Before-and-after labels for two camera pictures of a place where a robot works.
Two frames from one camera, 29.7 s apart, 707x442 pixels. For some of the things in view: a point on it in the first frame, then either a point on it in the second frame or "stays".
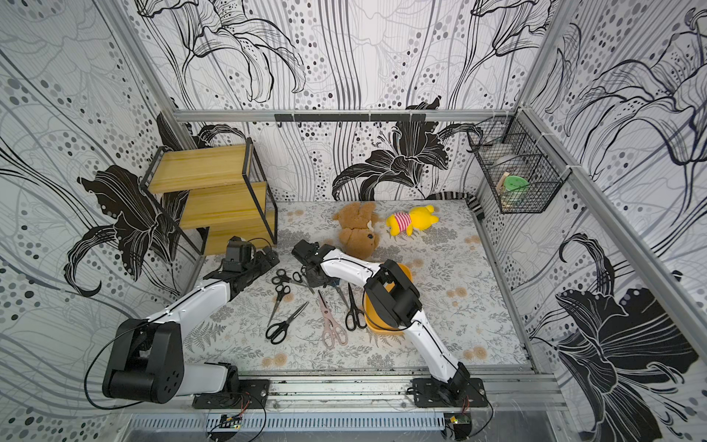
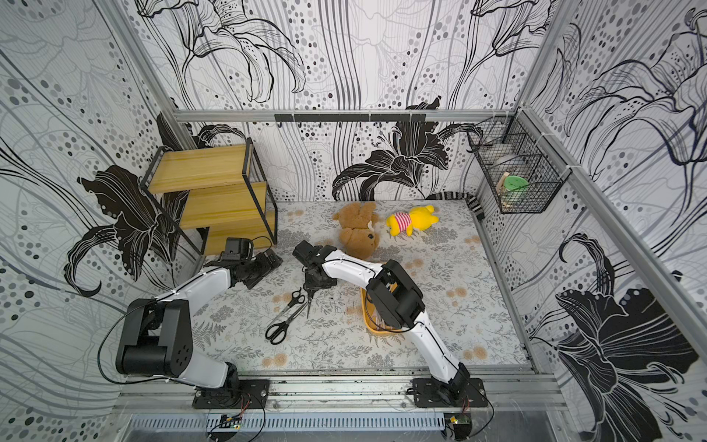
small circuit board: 233,422 stays
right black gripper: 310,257 stays
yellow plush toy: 419,218 stays
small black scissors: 280,291 → 297,297
